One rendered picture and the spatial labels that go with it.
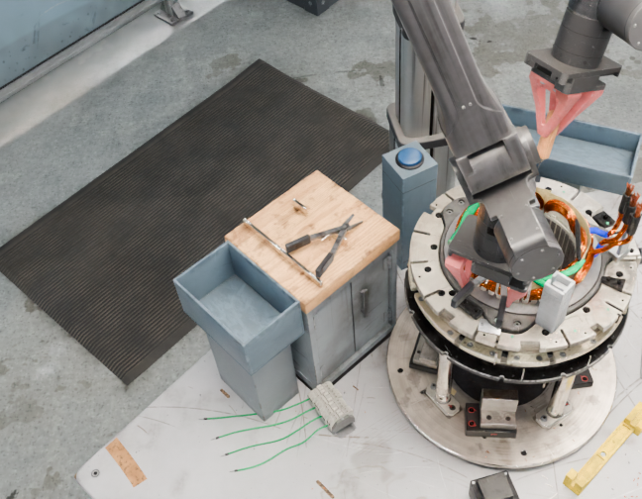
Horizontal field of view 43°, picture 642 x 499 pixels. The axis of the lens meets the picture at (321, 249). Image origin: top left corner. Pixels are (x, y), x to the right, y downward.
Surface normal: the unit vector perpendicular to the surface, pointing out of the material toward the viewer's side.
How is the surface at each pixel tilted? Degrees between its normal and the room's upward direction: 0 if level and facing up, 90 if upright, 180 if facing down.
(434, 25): 78
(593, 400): 0
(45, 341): 0
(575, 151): 0
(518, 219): 21
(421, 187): 90
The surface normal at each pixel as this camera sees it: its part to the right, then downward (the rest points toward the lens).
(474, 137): 0.10, 0.63
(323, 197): -0.07, -0.62
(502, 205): -0.41, -0.53
